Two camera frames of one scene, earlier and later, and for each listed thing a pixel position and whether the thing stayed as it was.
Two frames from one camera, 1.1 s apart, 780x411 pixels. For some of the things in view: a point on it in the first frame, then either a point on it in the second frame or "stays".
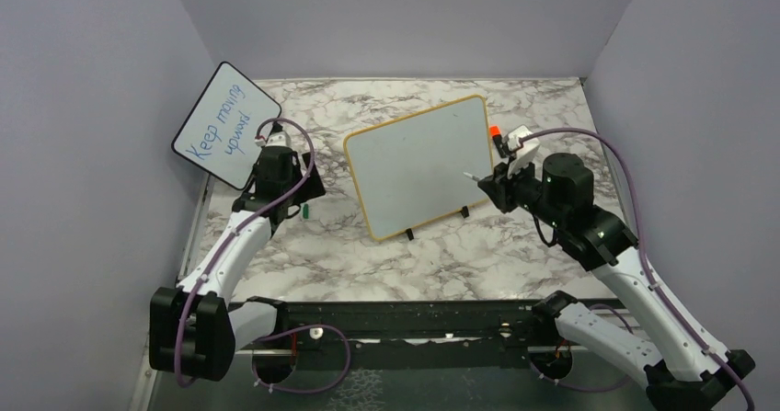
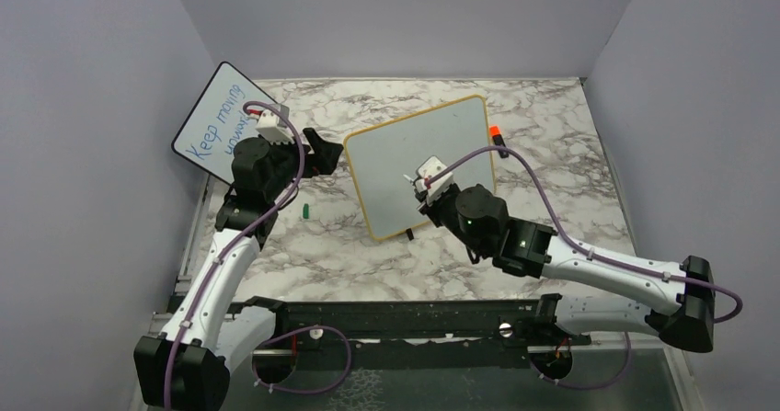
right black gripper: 499,185 → 431,207
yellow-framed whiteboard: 410,168 stays
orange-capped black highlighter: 497,137 stays
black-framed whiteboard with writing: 220,131 stays
